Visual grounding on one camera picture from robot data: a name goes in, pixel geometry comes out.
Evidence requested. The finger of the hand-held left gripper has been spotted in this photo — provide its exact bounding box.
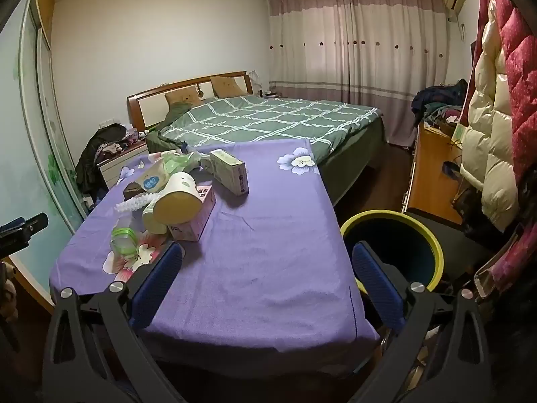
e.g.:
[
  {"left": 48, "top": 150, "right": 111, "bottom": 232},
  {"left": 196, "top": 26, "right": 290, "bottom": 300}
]
[{"left": 0, "top": 213, "right": 49, "bottom": 259}]

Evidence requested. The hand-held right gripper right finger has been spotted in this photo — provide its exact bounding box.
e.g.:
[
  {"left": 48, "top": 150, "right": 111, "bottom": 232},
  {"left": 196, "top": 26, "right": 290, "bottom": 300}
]
[{"left": 351, "top": 240, "right": 496, "bottom": 403}]

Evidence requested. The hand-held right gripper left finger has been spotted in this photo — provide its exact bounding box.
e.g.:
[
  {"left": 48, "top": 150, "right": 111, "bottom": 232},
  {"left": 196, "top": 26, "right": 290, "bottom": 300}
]
[{"left": 42, "top": 242, "right": 185, "bottom": 403}]

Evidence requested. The yellow rim trash bin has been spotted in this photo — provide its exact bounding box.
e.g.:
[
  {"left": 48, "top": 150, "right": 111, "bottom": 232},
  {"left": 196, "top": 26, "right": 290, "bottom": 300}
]
[{"left": 340, "top": 209, "right": 444, "bottom": 292}]

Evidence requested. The clear bottle green cap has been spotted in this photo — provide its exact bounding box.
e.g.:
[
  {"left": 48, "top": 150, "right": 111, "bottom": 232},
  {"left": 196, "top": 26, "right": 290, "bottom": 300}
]
[{"left": 110, "top": 216, "right": 141, "bottom": 259}]

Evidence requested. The white foam net sleeve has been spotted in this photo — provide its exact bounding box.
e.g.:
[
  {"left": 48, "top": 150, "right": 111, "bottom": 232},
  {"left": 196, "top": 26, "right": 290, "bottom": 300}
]
[{"left": 115, "top": 194, "right": 158, "bottom": 216}]

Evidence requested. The white cylinder canister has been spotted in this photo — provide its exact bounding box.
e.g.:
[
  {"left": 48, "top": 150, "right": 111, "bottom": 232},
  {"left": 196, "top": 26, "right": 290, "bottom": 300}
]
[{"left": 152, "top": 171, "right": 206, "bottom": 224}]

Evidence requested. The painted glass wardrobe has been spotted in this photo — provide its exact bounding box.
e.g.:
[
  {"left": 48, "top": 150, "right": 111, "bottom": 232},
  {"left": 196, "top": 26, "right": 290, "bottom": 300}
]
[{"left": 0, "top": 0, "right": 89, "bottom": 295}]

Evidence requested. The dark jacket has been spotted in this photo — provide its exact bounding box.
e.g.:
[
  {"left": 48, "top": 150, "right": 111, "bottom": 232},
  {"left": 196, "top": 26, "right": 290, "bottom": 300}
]
[{"left": 76, "top": 124, "right": 129, "bottom": 196}]

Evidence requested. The white wooden nightstand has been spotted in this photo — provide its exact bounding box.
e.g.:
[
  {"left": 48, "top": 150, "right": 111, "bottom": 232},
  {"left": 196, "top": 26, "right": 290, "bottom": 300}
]
[{"left": 97, "top": 140, "right": 149, "bottom": 189}]

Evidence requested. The white tissue pack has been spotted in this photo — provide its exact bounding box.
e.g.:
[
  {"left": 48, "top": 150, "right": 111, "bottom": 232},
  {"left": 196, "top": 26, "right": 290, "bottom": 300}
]
[{"left": 136, "top": 164, "right": 177, "bottom": 202}]

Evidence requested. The purple floral table cloth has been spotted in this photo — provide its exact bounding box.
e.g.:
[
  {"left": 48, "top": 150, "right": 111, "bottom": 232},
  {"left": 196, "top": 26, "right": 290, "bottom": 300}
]
[{"left": 49, "top": 138, "right": 380, "bottom": 355}]

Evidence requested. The wooden desk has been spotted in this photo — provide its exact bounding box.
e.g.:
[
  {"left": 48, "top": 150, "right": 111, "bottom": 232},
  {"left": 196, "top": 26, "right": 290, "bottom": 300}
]
[{"left": 402, "top": 122, "right": 466, "bottom": 225}]

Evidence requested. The green plastic bag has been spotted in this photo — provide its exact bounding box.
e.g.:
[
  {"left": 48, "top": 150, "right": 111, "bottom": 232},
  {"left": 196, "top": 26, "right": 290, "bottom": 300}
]
[{"left": 161, "top": 150, "right": 202, "bottom": 177}]

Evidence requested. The white green box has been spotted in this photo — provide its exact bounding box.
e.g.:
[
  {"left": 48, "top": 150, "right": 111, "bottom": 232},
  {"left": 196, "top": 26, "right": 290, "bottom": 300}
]
[{"left": 208, "top": 149, "right": 249, "bottom": 196}]

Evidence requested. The pink floral garment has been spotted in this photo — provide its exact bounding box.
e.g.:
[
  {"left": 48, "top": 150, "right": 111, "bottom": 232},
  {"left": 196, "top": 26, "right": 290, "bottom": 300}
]
[{"left": 474, "top": 218, "right": 537, "bottom": 303}]

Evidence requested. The dark green bed sheet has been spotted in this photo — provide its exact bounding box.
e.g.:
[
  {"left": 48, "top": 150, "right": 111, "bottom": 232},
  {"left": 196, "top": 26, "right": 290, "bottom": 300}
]
[{"left": 316, "top": 117, "right": 387, "bottom": 207}]

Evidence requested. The wooden bed headboard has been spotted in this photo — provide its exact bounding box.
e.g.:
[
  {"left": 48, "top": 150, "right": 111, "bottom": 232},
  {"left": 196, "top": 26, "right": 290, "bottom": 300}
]
[{"left": 127, "top": 71, "right": 255, "bottom": 130}]

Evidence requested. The brown pillow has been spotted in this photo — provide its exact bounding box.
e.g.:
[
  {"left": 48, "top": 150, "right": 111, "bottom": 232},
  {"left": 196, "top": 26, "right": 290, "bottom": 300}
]
[
  {"left": 210, "top": 76, "right": 248, "bottom": 97},
  {"left": 165, "top": 90, "right": 202, "bottom": 107}
]

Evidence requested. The white down jacket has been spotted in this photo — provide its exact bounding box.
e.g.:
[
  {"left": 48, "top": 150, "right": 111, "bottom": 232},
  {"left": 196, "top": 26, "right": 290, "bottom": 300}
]
[{"left": 460, "top": 21, "right": 521, "bottom": 231}]

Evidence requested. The pile of clothes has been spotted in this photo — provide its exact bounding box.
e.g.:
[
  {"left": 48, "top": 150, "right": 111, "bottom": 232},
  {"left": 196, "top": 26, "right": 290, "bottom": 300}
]
[{"left": 411, "top": 79, "right": 468, "bottom": 127}]

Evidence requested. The bed with green quilt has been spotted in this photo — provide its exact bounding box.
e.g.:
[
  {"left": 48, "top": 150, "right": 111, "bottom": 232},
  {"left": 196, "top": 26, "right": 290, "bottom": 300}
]
[{"left": 145, "top": 94, "right": 384, "bottom": 164}]

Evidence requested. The pink white curtain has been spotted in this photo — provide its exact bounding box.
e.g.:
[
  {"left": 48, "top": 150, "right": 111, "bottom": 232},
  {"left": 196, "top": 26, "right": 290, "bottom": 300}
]
[{"left": 264, "top": 0, "right": 451, "bottom": 145}]

